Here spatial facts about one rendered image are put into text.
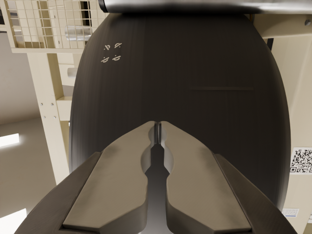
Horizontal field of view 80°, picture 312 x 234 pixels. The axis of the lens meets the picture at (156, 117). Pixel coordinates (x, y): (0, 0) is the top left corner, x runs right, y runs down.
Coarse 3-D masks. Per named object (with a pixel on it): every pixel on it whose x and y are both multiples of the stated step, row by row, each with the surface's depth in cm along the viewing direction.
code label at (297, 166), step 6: (294, 150) 43; (300, 150) 43; (306, 150) 43; (294, 156) 44; (300, 156) 44; (306, 156) 44; (294, 162) 44; (300, 162) 44; (306, 162) 44; (294, 168) 45; (300, 168) 45; (306, 168) 45; (294, 174) 45; (300, 174) 45; (306, 174) 45
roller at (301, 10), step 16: (112, 0) 26; (128, 0) 26; (144, 0) 26; (160, 0) 26; (176, 0) 26; (192, 0) 26; (208, 0) 26; (224, 0) 26; (240, 0) 26; (256, 0) 26; (272, 0) 26; (288, 0) 26; (304, 0) 26
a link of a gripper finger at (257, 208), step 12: (216, 156) 9; (228, 168) 9; (228, 180) 8; (240, 180) 8; (240, 192) 7; (252, 192) 7; (240, 204) 7; (252, 204) 7; (264, 204) 7; (252, 216) 6; (264, 216) 6; (276, 216) 6; (252, 228) 6; (264, 228) 6; (276, 228) 6; (288, 228) 6
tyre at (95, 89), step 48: (96, 48) 25; (144, 48) 24; (192, 48) 24; (240, 48) 24; (96, 96) 23; (144, 96) 22; (192, 96) 22; (240, 96) 22; (96, 144) 22; (240, 144) 21; (288, 144) 24
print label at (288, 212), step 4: (284, 208) 49; (288, 208) 49; (292, 208) 49; (296, 208) 49; (284, 212) 50; (288, 212) 50; (292, 212) 50; (296, 212) 50; (288, 216) 50; (292, 216) 50; (296, 216) 50
